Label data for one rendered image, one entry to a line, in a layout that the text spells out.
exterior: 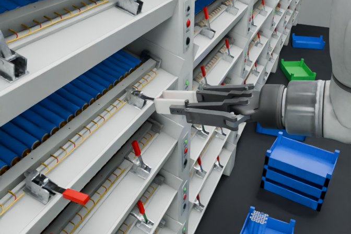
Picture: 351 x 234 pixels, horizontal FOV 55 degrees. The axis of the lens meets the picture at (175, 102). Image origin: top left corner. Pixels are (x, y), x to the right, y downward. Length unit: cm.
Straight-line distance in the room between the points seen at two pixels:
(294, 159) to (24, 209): 149
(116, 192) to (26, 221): 29
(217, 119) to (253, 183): 134
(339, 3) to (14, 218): 48
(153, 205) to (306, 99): 58
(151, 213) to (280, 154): 102
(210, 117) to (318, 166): 131
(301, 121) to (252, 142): 162
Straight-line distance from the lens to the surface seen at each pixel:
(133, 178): 79
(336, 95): 52
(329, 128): 54
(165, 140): 89
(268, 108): 55
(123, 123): 64
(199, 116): 57
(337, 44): 46
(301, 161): 183
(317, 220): 180
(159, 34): 79
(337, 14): 44
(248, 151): 208
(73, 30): 52
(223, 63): 132
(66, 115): 61
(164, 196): 101
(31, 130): 58
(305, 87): 55
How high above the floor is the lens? 129
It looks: 31 degrees down
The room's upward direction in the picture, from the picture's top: straight up
